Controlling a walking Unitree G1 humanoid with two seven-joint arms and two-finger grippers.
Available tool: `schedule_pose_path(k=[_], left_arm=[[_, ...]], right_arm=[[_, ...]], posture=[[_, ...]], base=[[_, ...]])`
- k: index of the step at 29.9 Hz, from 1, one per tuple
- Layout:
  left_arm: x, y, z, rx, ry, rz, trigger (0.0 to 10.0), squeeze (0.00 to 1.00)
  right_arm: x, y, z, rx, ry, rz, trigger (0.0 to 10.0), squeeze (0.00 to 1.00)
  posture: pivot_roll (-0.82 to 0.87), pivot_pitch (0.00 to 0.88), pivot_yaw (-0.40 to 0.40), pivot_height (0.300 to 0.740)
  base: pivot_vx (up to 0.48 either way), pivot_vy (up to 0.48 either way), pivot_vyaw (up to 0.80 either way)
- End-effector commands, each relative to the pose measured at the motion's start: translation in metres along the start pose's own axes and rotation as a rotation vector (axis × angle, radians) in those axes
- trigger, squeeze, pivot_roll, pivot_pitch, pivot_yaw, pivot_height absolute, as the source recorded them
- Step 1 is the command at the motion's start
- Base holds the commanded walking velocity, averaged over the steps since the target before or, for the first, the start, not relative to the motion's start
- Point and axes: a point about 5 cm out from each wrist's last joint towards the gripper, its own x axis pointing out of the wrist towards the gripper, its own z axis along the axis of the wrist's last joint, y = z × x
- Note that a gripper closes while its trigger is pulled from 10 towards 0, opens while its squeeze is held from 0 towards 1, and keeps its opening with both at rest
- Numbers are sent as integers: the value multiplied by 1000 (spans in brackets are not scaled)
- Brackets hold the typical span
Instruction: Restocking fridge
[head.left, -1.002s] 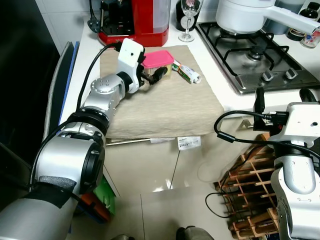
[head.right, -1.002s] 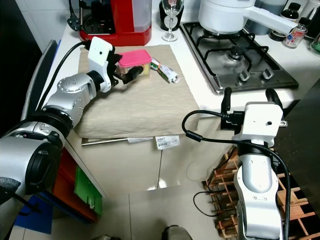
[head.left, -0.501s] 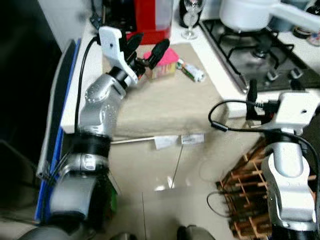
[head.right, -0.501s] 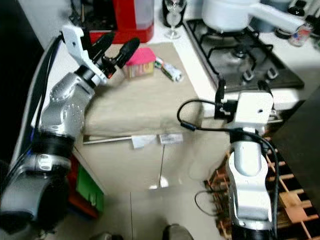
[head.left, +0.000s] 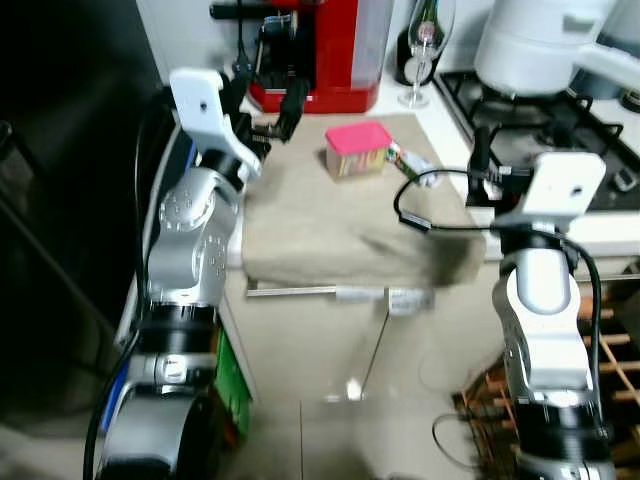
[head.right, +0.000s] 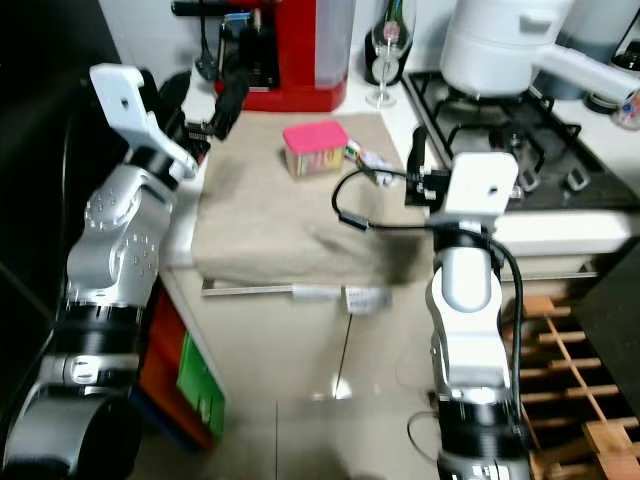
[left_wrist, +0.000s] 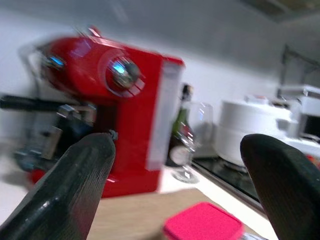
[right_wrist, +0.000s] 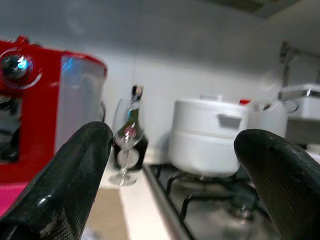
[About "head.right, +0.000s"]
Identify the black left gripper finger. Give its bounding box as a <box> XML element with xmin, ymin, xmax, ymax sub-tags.
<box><xmin>208</xmin><ymin>70</ymin><xmax>253</xmax><ymax>143</ymax></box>
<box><xmin>148</xmin><ymin>68</ymin><xmax>193</xmax><ymax>119</ymax></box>

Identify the dark grey mini fridge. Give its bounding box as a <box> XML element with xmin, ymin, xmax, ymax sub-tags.
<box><xmin>569</xmin><ymin>264</ymin><xmax>640</xmax><ymax>403</ymax></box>

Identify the white green tube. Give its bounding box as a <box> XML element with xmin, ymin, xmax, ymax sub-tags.
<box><xmin>344</xmin><ymin>142</ymin><xmax>407</xmax><ymax>187</ymax></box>

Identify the red coffee machine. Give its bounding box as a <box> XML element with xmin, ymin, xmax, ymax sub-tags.
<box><xmin>171</xmin><ymin>0</ymin><xmax>355</xmax><ymax>114</ymax></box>

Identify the dark green wine bottle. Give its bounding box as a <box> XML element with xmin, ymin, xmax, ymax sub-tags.
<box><xmin>363</xmin><ymin>0</ymin><xmax>406</xmax><ymax>87</ymax></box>

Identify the clear wine glass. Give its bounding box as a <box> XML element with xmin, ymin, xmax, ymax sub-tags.
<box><xmin>364</xmin><ymin>0</ymin><xmax>420</xmax><ymax>110</ymax></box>

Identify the printed white cloth tag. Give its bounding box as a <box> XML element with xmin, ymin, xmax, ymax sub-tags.
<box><xmin>344</xmin><ymin>286</ymin><xmax>392</xmax><ymax>317</ymax></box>

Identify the beige linen cloth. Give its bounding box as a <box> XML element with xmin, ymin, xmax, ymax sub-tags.
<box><xmin>191</xmin><ymin>111</ymin><xmax>437</xmax><ymax>292</ymax></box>

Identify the steel gas hob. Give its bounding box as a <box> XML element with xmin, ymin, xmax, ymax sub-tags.
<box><xmin>399</xmin><ymin>67</ymin><xmax>640</xmax><ymax>214</ymax></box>

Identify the small white cloth tag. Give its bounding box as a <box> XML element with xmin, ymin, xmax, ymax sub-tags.
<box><xmin>294</xmin><ymin>284</ymin><xmax>347</xmax><ymax>302</ymax></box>

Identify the grey plastic jug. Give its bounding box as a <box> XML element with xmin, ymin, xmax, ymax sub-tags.
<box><xmin>554</xmin><ymin>0</ymin><xmax>640</xmax><ymax>102</ymax></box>

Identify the small printed glass cup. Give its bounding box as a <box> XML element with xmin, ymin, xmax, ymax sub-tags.
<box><xmin>614</xmin><ymin>89</ymin><xmax>640</xmax><ymax>132</ymax></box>

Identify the white kitchen cabinet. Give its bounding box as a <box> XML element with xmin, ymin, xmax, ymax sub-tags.
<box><xmin>154</xmin><ymin>88</ymin><xmax>640</xmax><ymax>433</ymax></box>

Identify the orange flat board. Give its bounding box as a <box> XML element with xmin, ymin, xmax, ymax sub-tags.
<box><xmin>141</xmin><ymin>289</ymin><xmax>194</xmax><ymax>427</ymax></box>

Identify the wooden slatted rack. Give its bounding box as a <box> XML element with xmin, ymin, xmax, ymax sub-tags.
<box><xmin>499</xmin><ymin>294</ymin><xmax>640</xmax><ymax>480</ymax></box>

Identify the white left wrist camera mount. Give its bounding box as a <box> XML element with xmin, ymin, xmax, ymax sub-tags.
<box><xmin>89</xmin><ymin>62</ymin><xmax>197</xmax><ymax>177</ymax></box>

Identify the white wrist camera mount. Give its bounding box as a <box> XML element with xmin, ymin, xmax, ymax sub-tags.
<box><xmin>89</xmin><ymin>62</ymin><xmax>197</xmax><ymax>177</ymax></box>
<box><xmin>434</xmin><ymin>151</ymin><xmax>522</xmax><ymax>232</ymax></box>

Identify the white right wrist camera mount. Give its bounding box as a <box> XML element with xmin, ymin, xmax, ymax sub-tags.
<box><xmin>434</xmin><ymin>151</ymin><xmax>522</xmax><ymax>232</ymax></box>

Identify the white pot with handle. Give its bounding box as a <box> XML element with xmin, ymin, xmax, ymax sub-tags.
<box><xmin>437</xmin><ymin>0</ymin><xmax>640</xmax><ymax>107</ymax></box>

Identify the long steel cabinet handle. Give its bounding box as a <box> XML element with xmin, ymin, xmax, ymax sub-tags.
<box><xmin>201</xmin><ymin>279</ymin><xmax>352</xmax><ymax>297</ymax></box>

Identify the thin black power cord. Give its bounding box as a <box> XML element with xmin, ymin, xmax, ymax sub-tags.
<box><xmin>406</xmin><ymin>409</ymin><xmax>447</xmax><ymax>467</ymax></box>

